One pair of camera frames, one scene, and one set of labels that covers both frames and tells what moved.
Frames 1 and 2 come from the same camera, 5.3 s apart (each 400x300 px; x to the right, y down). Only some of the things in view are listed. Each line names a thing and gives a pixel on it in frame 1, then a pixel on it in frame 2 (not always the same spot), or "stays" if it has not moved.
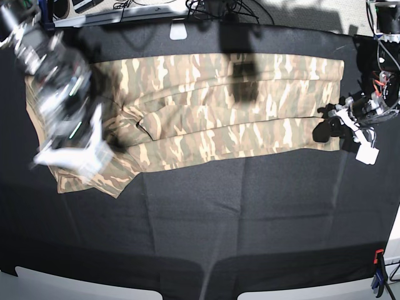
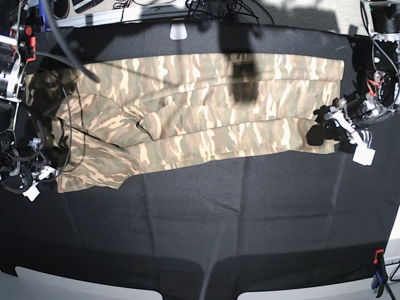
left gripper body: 90,160 → 33,166
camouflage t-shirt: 175,110 stays
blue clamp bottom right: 380,277 stays
